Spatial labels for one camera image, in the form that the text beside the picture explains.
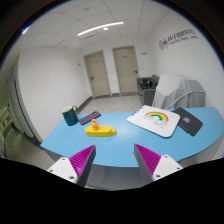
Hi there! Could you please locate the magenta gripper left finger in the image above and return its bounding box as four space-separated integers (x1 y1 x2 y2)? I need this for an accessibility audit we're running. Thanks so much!
48 145 96 187

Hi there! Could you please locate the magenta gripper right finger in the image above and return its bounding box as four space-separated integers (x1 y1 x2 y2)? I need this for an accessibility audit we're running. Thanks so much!
134 144 182 183

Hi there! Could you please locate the orange charger plug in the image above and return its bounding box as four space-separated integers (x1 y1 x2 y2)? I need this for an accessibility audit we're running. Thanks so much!
92 119 99 131

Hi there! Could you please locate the white rainbow board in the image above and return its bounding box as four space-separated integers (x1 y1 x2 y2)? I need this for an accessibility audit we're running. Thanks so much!
127 105 180 138

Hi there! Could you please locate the dark teal mug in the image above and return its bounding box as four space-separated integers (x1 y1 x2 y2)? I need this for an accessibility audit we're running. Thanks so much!
62 106 78 126

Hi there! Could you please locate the black tablet case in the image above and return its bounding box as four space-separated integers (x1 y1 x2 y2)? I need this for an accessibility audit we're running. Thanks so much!
173 107 203 136

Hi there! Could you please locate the purple smartphone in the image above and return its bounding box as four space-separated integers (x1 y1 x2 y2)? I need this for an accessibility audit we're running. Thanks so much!
79 111 101 125

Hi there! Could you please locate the grey cloth covered furniture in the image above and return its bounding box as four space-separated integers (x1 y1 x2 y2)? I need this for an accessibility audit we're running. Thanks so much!
152 74 206 109

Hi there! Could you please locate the grey cabinet with items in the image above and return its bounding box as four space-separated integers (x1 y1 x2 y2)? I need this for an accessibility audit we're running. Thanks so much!
137 75 159 106

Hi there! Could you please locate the right beige door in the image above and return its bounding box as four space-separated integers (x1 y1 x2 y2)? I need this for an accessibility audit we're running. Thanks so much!
113 46 138 94

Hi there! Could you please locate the beige door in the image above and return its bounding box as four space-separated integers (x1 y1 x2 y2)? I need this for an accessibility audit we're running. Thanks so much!
113 46 138 94
84 51 110 97

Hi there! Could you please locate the left beige door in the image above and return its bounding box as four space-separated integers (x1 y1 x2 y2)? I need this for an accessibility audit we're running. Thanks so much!
84 51 110 97

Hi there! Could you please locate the long ceiling light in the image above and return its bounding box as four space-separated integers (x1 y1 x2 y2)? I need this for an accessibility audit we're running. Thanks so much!
77 22 124 36

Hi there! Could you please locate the wall logo sign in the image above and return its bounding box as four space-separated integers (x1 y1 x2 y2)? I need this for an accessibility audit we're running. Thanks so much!
159 29 198 50

